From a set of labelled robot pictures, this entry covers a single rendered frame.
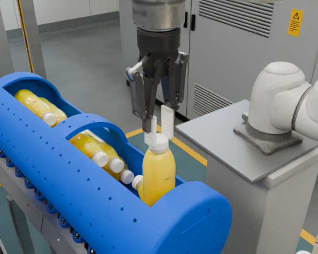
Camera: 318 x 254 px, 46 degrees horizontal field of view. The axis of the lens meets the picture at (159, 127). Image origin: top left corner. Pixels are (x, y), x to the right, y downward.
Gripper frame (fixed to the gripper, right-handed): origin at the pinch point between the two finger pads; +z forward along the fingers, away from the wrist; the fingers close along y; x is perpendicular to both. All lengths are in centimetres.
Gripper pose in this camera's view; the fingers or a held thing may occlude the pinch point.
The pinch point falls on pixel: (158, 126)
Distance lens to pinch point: 73.7
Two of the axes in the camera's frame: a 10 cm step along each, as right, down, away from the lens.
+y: -7.5, 3.5, -5.6
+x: 6.6, 3.9, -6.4
